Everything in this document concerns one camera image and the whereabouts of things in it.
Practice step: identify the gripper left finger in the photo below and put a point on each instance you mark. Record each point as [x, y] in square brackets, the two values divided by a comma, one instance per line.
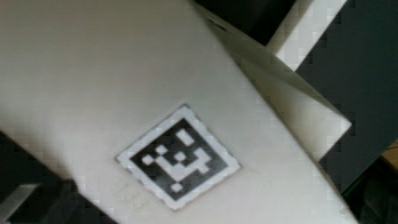
[40, 197]

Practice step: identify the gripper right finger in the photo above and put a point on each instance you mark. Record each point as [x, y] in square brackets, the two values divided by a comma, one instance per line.
[372, 197]

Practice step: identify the white cabinet body box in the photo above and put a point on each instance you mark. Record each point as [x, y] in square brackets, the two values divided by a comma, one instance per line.
[314, 119]

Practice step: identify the small white cabinet top box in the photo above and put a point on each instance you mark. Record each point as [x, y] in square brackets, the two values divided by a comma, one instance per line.
[133, 109]

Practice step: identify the white U-shaped fence frame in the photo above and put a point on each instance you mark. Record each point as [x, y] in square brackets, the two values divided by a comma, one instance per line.
[301, 29]

